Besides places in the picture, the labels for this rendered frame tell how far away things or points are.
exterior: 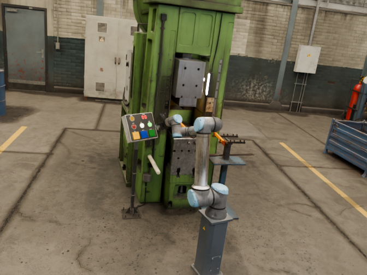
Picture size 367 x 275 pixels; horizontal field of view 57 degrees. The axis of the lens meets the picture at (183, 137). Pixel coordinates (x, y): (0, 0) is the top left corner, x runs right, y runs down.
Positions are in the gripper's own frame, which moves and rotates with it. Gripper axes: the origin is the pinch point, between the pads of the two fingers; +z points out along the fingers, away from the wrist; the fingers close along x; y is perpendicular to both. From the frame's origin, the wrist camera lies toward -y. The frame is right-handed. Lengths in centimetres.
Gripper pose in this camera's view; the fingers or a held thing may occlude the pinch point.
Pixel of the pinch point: (156, 125)
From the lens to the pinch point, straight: 352.1
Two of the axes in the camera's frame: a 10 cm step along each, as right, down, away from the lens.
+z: -6.4, 2.1, 7.4
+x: 7.3, -1.3, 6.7
